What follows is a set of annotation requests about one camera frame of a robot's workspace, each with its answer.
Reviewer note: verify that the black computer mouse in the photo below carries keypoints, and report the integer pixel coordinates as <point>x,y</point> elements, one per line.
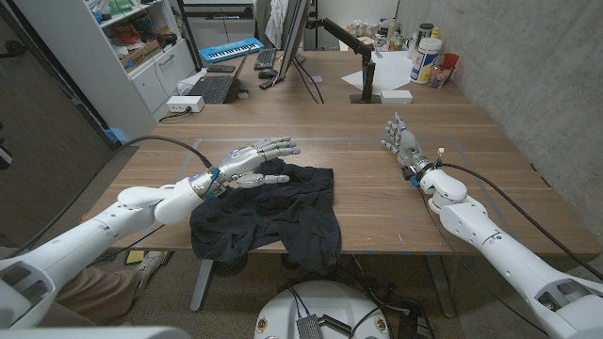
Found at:
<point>267,74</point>

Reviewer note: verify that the clear glass jar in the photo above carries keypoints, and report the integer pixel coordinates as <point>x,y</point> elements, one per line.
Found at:
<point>439,75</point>

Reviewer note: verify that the black laptop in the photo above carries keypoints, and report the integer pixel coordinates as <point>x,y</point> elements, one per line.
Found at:
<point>214,88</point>

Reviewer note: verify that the white crumpled bag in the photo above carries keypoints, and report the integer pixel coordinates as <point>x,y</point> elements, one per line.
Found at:
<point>190,80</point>

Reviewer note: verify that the dark navy shorts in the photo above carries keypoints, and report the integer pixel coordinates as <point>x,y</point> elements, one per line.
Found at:
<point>292,212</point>

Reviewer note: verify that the yellow bottle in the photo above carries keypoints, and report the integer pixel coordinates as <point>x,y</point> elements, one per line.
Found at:
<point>435,33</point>

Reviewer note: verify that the red cup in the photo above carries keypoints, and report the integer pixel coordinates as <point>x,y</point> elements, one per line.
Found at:
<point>451,60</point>

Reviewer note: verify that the white hanging cloth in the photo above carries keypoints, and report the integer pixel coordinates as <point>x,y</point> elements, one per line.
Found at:
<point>277,19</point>

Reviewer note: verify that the person leg brown trousers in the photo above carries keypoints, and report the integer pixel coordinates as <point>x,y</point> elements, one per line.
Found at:
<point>94,292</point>

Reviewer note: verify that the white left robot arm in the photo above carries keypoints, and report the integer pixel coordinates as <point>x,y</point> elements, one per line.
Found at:
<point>70,249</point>

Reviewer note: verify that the white wipes canister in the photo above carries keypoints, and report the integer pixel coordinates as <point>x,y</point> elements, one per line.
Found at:
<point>425,59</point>

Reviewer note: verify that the white shelf cabinet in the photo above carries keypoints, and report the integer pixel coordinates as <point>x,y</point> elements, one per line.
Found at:
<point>94,70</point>

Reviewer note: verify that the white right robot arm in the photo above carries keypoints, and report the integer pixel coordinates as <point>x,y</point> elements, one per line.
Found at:
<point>509,263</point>

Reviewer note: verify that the white power strip box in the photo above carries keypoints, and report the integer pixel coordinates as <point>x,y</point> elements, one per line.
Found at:
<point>185,103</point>

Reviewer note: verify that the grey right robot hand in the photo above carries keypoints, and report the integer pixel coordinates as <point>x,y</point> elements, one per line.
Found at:
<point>409,146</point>

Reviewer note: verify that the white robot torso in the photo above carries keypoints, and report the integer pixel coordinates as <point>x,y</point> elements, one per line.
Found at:
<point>325,296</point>

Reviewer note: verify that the black remote control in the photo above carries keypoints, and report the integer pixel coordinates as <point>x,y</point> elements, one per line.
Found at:
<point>268,84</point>

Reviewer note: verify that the purple sticky note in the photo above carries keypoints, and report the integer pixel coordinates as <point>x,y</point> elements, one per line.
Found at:
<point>315,79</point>

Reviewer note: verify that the white paper sheet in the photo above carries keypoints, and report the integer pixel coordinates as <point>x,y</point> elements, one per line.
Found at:
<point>391,70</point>

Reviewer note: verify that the small white box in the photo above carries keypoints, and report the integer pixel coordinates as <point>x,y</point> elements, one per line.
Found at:
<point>396,96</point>

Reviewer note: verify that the black computer monitor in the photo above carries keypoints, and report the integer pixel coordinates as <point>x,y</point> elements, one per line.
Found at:
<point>294,33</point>

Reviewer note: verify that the yellow notepad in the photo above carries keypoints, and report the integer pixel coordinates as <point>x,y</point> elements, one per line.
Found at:
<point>135,256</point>

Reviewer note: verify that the cardboard box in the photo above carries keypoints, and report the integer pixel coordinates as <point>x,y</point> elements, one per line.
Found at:
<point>139,55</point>

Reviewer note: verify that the black computer keyboard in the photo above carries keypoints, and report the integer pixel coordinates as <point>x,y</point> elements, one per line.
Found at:
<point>265,59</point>

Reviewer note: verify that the grey table leg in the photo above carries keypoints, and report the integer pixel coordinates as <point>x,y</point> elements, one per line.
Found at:
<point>201,285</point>
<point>442,287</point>

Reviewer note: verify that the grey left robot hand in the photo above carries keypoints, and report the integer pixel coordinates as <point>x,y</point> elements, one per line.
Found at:
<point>240,160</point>

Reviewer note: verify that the white shoe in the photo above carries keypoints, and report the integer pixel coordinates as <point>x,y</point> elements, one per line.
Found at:
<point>150,263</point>

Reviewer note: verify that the blue toy piano keyboard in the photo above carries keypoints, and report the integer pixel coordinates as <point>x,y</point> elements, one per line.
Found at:
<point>231,50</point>

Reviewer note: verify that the black silver thermos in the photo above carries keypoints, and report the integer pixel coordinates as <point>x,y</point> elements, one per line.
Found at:
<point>425,30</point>

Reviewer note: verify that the red snack bag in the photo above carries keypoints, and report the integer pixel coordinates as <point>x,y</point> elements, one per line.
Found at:
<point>125,33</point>

